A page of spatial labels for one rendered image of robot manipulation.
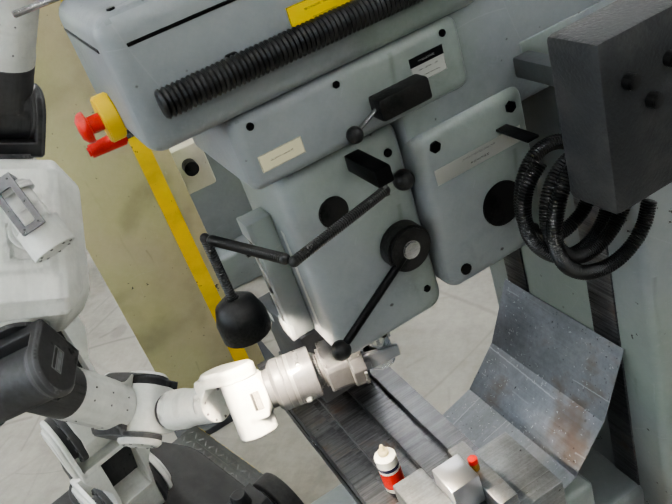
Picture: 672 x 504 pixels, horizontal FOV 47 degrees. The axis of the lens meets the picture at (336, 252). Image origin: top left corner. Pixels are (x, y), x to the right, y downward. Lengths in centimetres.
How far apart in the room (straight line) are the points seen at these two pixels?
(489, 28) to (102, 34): 51
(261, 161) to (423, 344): 234
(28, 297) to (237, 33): 57
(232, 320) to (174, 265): 198
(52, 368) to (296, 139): 53
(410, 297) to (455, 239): 11
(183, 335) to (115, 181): 70
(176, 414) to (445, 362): 186
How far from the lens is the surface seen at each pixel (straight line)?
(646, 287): 129
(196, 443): 259
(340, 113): 97
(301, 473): 290
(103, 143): 110
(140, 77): 86
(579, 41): 87
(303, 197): 100
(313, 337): 160
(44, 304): 127
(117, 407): 140
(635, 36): 88
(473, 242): 115
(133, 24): 86
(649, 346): 137
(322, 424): 166
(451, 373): 305
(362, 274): 108
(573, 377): 151
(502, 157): 113
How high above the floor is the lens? 203
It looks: 31 degrees down
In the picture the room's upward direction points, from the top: 20 degrees counter-clockwise
